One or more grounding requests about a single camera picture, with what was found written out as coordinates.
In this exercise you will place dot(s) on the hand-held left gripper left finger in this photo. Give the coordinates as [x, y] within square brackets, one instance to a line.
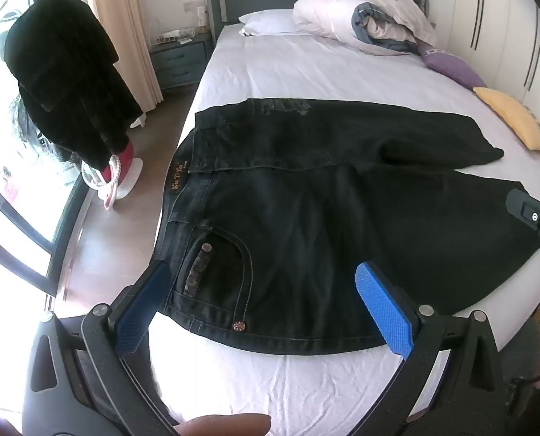
[138, 315]

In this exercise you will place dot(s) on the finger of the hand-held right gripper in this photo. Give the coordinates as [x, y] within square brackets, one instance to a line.
[524, 209]

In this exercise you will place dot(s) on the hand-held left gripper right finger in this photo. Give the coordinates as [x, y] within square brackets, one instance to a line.
[383, 311]

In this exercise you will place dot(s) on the black denim pants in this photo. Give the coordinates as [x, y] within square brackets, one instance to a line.
[297, 227]

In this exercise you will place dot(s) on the person's left hand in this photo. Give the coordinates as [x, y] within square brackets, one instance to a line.
[227, 424]

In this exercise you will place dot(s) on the yellow cushion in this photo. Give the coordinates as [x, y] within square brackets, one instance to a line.
[515, 118]

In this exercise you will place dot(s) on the person in grey jacket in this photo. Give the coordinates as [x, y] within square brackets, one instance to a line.
[522, 363]

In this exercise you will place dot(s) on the red white stand base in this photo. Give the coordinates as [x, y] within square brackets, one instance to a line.
[115, 170]

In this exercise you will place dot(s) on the purple cushion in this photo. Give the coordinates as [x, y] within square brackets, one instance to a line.
[451, 66]

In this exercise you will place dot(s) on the white wardrobe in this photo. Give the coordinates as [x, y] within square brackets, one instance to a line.
[506, 22]

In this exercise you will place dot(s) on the bed with white sheet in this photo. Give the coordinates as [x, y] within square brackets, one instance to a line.
[324, 68]

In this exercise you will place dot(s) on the black fur coat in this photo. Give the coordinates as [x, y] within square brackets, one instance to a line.
[70, 77]

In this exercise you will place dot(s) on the rolled white grey duvet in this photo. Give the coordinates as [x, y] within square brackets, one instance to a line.
[365, 13]

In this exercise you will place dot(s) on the grey nightstand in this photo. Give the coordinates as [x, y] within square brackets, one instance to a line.
[179, 61]

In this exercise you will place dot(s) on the clear organizer box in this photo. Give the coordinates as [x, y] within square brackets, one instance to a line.
[177, 35]

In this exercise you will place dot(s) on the beige curtain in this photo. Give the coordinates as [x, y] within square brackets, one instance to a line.
[124, 32]

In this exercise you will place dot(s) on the white pillow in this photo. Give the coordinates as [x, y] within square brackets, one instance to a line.
[267, 22]

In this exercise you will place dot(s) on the black window frame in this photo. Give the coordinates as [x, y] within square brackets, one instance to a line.
[20, 218]

